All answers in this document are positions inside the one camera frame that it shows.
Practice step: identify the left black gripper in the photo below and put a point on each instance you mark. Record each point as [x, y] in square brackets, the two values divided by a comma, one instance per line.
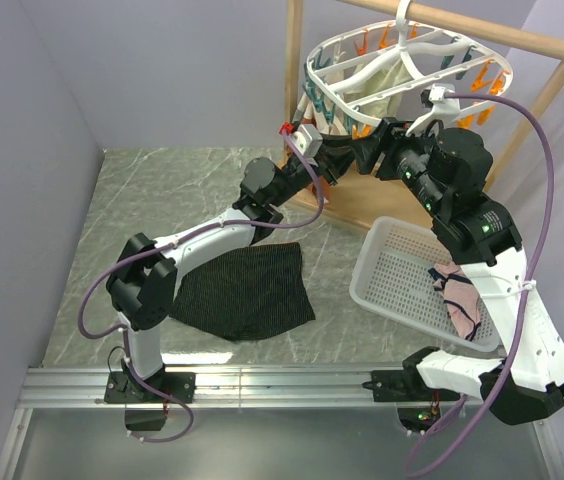
[339, 159]

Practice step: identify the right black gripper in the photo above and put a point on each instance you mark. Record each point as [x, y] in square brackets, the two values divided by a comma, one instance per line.
[392, 135]

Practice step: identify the orange clothes peg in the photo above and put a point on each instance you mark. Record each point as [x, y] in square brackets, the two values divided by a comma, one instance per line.
[360, 132]

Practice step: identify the white clip hanger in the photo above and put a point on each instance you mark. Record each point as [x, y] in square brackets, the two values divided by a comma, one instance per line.
[355, 79]

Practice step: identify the black striped underwear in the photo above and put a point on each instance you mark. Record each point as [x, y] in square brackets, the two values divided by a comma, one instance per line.
[248, 294]

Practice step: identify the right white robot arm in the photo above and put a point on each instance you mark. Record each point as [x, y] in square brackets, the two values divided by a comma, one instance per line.
[446, 173]

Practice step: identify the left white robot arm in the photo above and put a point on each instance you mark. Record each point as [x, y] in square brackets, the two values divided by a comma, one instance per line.
[144, 288]

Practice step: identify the rust brown underwear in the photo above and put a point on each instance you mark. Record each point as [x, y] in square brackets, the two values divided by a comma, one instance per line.
[326, 192]

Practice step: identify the beige underwear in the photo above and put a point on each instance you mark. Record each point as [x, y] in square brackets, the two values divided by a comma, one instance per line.
[316, 108]

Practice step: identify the pale green underwear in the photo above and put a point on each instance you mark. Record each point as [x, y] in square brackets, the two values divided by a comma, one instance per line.
[395, 75]

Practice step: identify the pink navy underwear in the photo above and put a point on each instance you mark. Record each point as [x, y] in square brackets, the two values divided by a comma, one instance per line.
[460, 297]

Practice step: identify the teal clothes peg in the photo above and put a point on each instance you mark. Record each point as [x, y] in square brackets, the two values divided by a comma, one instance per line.
[328, 122]

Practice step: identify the white plastic basket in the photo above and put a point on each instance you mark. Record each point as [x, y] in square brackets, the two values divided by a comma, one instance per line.
[391, 279]

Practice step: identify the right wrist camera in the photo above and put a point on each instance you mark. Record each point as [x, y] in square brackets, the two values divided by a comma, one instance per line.
[441, 108]

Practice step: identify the aluminium mounting rail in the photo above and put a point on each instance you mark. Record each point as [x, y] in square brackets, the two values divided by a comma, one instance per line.
[217, 386]

